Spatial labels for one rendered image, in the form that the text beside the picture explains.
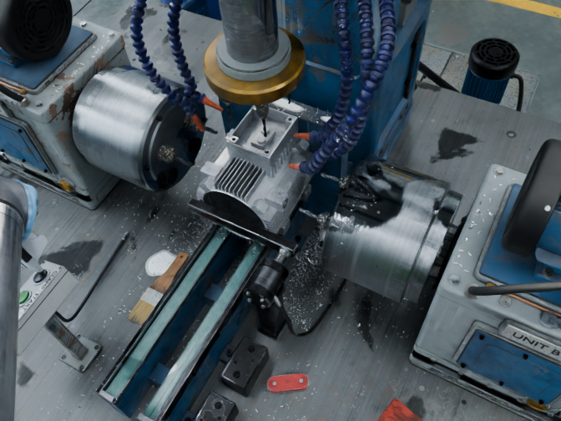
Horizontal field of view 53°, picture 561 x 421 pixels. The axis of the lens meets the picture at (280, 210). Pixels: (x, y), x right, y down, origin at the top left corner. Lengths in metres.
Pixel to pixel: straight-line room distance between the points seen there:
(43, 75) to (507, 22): 2.57
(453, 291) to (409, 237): 0.12
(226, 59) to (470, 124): 0.88
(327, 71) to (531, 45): 2.15
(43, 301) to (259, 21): 0.63
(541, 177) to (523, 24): 2.56
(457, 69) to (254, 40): 1.54
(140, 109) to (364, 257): 0.55
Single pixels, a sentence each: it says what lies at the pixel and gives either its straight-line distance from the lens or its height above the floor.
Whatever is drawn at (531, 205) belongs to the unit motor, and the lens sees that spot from 0.85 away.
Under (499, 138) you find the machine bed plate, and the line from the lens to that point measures 1.66.
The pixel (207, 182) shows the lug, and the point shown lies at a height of 1.09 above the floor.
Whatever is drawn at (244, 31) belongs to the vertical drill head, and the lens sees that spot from 0.93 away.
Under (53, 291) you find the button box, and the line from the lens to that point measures 1.14.
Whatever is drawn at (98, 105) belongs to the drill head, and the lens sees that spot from 1.27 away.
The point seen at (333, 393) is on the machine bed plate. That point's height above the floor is 0.80.
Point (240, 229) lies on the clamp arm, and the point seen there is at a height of 1.02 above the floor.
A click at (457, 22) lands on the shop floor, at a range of 3.32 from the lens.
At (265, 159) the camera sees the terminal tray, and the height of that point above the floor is 1.14.
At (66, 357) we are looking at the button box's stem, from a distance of 1.37.
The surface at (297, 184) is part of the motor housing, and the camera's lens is 1.19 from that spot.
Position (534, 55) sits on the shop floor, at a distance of 3.22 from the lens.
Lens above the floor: 2.00
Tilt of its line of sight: 56 degrees down
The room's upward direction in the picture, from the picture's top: 5 degrees counter-clockwise
